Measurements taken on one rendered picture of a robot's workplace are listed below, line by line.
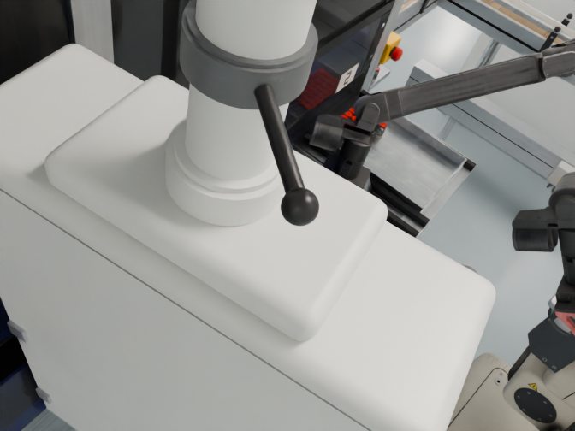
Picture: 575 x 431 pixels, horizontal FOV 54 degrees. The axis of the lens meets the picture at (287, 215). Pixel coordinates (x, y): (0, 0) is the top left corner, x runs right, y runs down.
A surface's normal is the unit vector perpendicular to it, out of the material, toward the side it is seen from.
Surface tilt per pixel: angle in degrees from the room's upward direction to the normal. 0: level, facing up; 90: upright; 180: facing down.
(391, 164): 0
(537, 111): 90
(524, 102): 90
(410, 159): 0
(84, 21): 90
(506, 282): 0
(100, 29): 90
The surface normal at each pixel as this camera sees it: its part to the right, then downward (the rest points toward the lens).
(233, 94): -0.13, 0.77
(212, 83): -0.43, 0.66
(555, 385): -0.70, 0.48
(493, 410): 0.20, -0.59
